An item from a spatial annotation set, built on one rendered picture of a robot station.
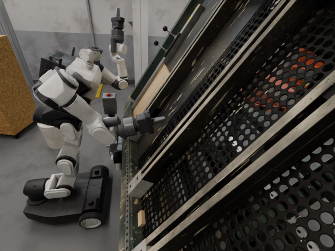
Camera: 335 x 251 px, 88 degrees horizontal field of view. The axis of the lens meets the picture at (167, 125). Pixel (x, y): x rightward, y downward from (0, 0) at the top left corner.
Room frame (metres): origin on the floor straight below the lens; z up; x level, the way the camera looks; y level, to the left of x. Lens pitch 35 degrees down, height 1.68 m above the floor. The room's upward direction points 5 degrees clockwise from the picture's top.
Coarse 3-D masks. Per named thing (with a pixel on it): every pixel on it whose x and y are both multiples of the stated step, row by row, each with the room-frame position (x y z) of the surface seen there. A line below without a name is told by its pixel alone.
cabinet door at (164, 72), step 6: (162, 72) 1.32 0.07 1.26; (168, 72) 1.21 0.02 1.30; (156, 78) 1.35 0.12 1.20; (162, 78) 1.25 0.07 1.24; (156, 84) 1.28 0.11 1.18; (150, 90) 1.31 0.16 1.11; (156, 90) 1.20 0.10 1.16; (144, 96) 1.33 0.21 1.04; (150, 96) 1.22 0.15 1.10; (144, 102) 1.25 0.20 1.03; (138, 108) 1.28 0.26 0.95; (144, 108) 1.17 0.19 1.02
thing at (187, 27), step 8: (200, 8) 1.45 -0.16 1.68; (192, 16) 1.44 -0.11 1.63; (192, 24) 1.45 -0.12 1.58; (184, 32) 1.43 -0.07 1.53; (176, 40) 1.42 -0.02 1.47; (176, 48) 1.42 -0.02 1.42; (168, 56) 1.41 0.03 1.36; (160, 64) 1.41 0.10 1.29; (152, 80) 1.38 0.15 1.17; (144, 88) 1.39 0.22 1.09; (136, 104) 1.35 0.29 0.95
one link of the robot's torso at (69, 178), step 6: (78, 156) 1.07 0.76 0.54; (60, 162) 0.89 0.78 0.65; (66, 162) 0.90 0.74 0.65; (78, 162) 1.03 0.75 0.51; (60, 168) 0.88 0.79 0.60; (66, 168) 0.89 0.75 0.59; (72, 168) 0.90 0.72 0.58; (78, 168) 1.03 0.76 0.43; (66, 174) 0.89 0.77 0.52; (72, 174) 0.90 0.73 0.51; (60, 180) 0.91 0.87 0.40; (66, 180) 0.92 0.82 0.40; (72, 180) 0.93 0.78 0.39; (60, 186) 0.89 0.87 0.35; (66, 186) 0.90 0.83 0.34; (72, 186) 0.93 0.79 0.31; (72, 192) 0.91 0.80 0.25
